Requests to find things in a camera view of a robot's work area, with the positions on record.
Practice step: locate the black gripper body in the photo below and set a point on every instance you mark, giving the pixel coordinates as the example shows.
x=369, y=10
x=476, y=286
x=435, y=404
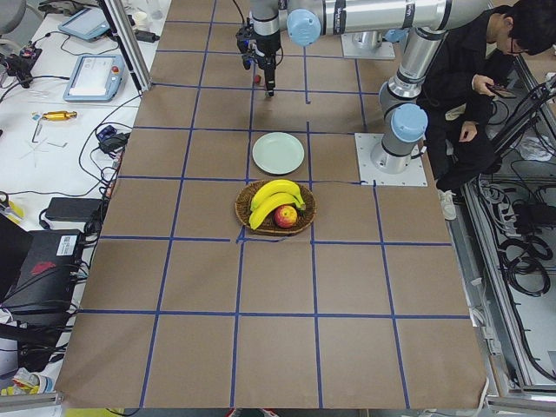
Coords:
x=267, y=47

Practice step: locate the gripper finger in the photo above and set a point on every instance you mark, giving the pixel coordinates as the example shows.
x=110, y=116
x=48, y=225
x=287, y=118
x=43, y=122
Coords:
x=269, y=68

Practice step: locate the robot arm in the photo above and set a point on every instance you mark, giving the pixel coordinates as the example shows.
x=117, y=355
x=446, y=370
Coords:
x=306, y=21
x=405, y=121

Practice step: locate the light green plate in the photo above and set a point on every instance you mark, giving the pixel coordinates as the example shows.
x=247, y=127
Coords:
x=278, y=153

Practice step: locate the white cup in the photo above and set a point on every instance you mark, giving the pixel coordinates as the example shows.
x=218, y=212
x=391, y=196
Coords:
x=141, y=20

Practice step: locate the yellow banana bunch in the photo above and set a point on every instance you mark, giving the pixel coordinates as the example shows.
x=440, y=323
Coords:
x=271, y=196

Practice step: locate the wicker basket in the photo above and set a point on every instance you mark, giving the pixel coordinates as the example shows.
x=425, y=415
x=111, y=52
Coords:
x=268, y=227

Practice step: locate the red apple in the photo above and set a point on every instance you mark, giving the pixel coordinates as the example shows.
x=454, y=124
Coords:
x=285, y=216

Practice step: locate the teach pendant near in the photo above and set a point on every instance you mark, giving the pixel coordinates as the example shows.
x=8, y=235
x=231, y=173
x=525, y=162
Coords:
x=95, y=78

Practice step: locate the teach pendant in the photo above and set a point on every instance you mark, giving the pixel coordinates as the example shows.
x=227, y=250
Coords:
x=88, y=24
x=95, y=78

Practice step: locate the teach pendant far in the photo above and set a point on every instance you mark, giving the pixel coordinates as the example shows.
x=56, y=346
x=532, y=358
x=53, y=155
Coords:
x=88, y=24

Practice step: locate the person in black hoodie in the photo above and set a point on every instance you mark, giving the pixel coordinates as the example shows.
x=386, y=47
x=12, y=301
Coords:
x=457, y=92

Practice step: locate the black power adapter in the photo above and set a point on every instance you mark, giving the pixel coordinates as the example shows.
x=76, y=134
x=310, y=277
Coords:
x=68, y=209

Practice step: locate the black computer case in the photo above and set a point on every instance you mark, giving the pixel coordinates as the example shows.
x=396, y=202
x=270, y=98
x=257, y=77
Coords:
x=37, y=265

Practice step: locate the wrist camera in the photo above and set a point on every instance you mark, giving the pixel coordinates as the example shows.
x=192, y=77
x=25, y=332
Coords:
x=243, y=41

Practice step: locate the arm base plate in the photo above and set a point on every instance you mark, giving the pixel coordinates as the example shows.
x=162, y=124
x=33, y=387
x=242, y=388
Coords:
x=367, y=45
x=378, y=168

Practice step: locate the aluminium frame post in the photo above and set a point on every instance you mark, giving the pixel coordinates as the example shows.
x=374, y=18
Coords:
x=121, y=29

